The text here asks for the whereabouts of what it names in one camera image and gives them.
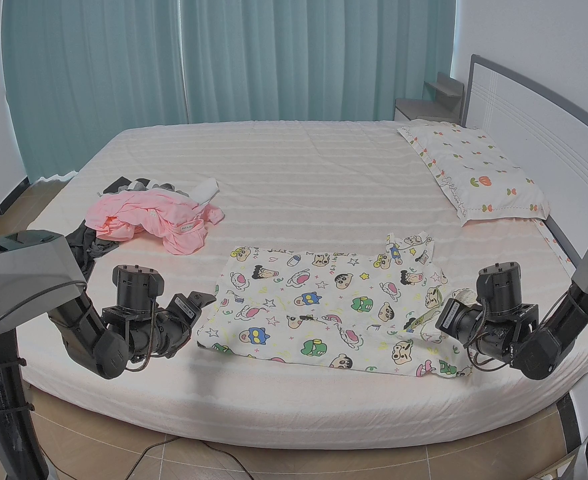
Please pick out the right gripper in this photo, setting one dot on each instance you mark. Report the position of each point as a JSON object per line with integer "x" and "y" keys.
{"x": 461, "y": 323}

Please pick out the white printed pyjama garment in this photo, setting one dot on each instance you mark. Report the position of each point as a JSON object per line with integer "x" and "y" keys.
{"x": 324, "y": 308}

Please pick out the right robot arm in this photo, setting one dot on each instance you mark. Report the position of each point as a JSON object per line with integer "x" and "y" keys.
{"x": 539, "y": 348}

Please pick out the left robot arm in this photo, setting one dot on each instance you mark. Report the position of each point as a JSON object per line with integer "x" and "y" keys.
{"x": 4, "y": 278}

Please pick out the blue-green curtain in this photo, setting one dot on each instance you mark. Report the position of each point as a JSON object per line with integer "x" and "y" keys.
{"x": 314, "y": 43}
{"x": 94, "y": 68}

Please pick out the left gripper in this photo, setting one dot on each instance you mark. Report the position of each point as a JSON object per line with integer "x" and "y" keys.
{"x": 166, "y": 328}

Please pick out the pile of clothes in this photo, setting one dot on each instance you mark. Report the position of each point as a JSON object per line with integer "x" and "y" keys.
{"x": 86, "y": 248}

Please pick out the white printed pillow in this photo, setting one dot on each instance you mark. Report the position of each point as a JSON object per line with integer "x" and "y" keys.
{"x": 484, "y": 173}

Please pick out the bed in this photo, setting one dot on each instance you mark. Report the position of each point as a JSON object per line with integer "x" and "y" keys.
{"x": 324, "y": 178}

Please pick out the pink garment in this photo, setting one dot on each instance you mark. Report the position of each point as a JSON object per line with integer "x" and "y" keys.
{"x": 139, "y": 213}

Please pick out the grey white bedside table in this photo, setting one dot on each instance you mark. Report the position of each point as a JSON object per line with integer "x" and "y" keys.
{"x": 424, "y": 108}

